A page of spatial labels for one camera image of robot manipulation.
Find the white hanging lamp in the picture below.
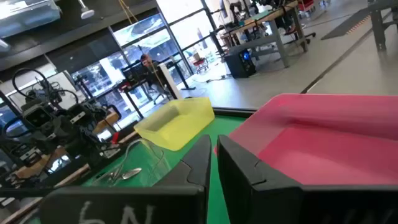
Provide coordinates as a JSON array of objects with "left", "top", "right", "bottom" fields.
[{"left": 76, "top": 0, "right": 96, "bottom": 20}]

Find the silver spoon wooden handle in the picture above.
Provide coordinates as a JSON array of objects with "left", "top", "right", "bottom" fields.
[{"left": 107, "top": 167, "right": 143, "bottom": 185}]

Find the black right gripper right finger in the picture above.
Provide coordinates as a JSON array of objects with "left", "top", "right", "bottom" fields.
[{"left": 216, "top": 134, "right": 398, "bottom": 224}]

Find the clear plastic bin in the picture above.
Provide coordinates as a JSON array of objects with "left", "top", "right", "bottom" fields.
[{"left": 88, "top": 138, "right": 175, "bottom": 188}]

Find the pink plastic bin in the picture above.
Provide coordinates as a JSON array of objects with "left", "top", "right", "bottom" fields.
[{"left": 213, "top": 93, "right": 398, "bottom": 187}]

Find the black computer tower blue light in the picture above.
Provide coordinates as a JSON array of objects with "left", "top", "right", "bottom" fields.
[{"left": 223, "top": 49, "right": 257, "bottom": 79}]

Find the red chair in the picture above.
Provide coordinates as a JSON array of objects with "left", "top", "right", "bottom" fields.
[{"left": 192, "top": 57, "right": 210, "bottom": 75}]

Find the black looped cable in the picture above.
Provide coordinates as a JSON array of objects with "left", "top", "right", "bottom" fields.
[{"left": 11, "top": 67, "right": 53, "bottom": 101}]

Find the yellow plastic bin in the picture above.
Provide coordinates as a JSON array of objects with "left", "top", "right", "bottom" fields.
[{"left": 133, "top": 96, "right": 216, "bottom": 152}]

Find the black standing desk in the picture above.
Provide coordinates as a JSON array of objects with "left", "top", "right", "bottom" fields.
[{"left": 118, "top": 58, "right": 197, "bottom": 119}]

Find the grey wood-top workbench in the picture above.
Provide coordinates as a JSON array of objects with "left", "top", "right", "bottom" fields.
[
  {"left": 368, "top": 0, "right": 398, "bottom": 53},
  {"left": 217, "top": 0, "right": 309, "bottom": 68}
]

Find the white standing panel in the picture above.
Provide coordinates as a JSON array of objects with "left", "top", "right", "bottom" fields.
[{"left": 157, "top": 62, "right": 183, "bottom": 101}]

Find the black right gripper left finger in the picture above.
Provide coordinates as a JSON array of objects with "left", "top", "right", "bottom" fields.
[{"left": 39, "top": 134, "right": 213, "bottom": 224}]

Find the black floor mat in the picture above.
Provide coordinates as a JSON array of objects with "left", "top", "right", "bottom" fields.
[{"left": 320, "top": 6, "right": 373, "bottom": 40}]

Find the person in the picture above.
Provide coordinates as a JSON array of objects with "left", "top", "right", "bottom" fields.
[{"left": 139, "top": 53, "right": 167, "bottom": 96}]

